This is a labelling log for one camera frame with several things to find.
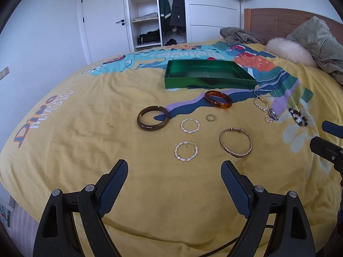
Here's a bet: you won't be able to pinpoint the green white hanging jacket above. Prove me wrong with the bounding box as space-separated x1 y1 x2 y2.
159 0 172 35

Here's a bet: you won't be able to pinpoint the white wardrobe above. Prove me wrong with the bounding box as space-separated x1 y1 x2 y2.
124 0 241 52

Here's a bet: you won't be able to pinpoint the silver chain necklace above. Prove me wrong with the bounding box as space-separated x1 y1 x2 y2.
252 87 277 98

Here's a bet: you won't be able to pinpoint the green metallic tray box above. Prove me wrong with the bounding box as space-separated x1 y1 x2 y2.
164 59 257 89

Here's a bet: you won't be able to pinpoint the silver wristwatch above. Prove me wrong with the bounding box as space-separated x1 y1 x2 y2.
268 109 278 121

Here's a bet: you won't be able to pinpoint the wall light switch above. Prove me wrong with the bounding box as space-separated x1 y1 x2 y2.
0 67 9 80

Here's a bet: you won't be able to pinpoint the black cable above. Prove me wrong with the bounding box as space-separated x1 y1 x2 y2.
198 223 274 257

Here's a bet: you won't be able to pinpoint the beige folded clothes middle shelf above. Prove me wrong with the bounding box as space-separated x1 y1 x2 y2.
132 12 158 23

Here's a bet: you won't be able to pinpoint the black folded clothes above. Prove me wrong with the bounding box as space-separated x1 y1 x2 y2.
137 29 160 45

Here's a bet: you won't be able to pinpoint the yellow dinosaur bedspread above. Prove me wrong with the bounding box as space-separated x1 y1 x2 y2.
1 41 342 256

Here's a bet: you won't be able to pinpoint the black bag wardrobe bottom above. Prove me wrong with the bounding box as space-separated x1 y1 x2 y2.
165 38 177 46

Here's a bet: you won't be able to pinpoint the grey crumpled towel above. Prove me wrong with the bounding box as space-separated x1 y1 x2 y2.
220 27 265 46

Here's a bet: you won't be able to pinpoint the white fluffy pillow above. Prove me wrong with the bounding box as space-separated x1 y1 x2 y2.
266 38 317 67

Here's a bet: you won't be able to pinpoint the dark bead bracelet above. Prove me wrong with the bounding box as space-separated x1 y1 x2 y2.
288 107 309 128

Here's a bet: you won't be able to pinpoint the wooden headboard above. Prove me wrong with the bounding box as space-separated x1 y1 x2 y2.
244 8 342 43

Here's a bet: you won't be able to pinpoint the dark brown bangle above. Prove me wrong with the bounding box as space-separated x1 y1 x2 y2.
136 106 170 131

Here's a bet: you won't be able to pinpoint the amber orange bangle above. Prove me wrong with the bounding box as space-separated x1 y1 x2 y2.
205 91 233 109

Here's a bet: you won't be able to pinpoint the olive green jacket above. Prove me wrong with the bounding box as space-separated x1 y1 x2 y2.
286 16 343 85

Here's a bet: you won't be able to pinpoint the silver twisted hoop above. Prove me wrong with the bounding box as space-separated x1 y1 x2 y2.
174 141 198 162
180 118 200 134

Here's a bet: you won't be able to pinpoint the white door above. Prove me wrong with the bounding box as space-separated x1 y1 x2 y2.
76 0 131 64

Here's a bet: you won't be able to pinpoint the rose gold thin bangle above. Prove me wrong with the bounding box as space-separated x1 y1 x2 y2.
219 127 253 158

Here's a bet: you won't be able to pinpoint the dark hanging coat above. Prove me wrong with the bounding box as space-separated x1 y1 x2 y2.
170 0 186 35

